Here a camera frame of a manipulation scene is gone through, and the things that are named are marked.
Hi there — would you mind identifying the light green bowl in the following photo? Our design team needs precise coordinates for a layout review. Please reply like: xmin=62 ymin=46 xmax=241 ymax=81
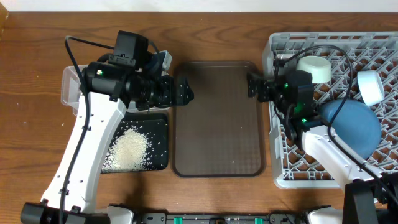
xmin=297 ymin=55 xmax=332 ymax=84

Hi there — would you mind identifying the pile of white rice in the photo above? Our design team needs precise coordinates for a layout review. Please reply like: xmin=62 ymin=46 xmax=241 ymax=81
xmin=101 ymin=123 xmax=162 ymax=172

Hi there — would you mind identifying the dark blue plate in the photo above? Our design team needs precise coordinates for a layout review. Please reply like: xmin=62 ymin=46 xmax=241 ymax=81
xmin=318 ymin=99 xmax=381 ymax=159

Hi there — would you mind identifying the light blue bowl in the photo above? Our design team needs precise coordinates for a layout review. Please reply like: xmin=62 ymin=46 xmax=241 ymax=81
xmin=357 ymin=70 xmax=384 ymax=106

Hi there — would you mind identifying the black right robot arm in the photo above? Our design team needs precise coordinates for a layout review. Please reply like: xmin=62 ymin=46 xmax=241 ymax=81
xmin=247 ymin=70 xmax=397 ymax=223

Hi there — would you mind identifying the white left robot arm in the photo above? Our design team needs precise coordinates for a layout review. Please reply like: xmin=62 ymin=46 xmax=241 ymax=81
xmin=21 ymin=31 xmax=194 ymax=224

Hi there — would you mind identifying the grey dishwasher rack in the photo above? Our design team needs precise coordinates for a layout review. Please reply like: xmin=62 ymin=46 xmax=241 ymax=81
xmin=262 ymin=32 xmax=397 ymax=189

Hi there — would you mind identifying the black plastic tray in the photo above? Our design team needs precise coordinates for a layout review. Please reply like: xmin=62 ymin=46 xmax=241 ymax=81
xmin=101 ymin=112 xmax=169 ymax=174

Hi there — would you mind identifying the brown serving tray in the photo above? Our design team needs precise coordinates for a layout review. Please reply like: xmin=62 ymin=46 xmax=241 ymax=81
xmin=172 ymin=61 xmax=266 ymax=178

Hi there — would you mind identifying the clear plastic bin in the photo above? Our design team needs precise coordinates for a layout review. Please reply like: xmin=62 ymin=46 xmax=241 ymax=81
xmin=60 ymin=64 xmax=170 ymax=116

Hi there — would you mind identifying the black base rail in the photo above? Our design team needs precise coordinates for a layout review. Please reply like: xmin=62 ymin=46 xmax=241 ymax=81
xmin=132 ymin=212 xmax=309 ymax=224

